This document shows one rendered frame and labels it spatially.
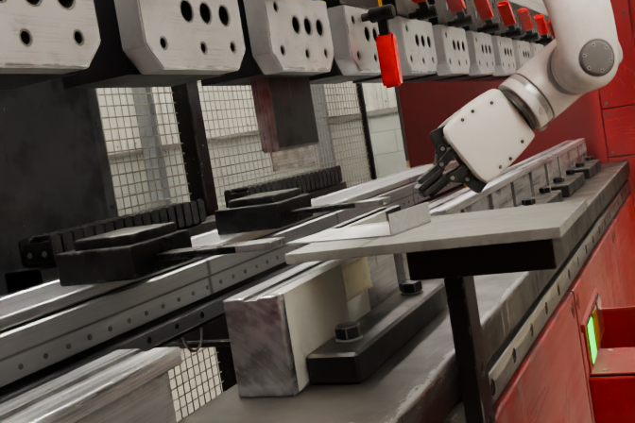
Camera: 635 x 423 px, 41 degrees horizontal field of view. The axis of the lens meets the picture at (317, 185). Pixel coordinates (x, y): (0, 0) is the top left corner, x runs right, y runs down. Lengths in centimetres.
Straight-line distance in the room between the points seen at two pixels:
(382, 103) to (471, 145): 718
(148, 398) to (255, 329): 20
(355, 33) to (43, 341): 49
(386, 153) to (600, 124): 549
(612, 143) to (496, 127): 183
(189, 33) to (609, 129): 240
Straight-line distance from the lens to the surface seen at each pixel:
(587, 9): 114
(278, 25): 83
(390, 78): 102
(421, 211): 89
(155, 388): 64
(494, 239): 76
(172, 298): 111
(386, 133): 835
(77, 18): 58
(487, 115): 117
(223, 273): 121
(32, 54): 55
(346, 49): 99
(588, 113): 299
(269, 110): 87
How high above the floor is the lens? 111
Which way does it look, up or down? 3 degrees down
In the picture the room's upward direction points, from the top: 9 degrees counter-clockwise
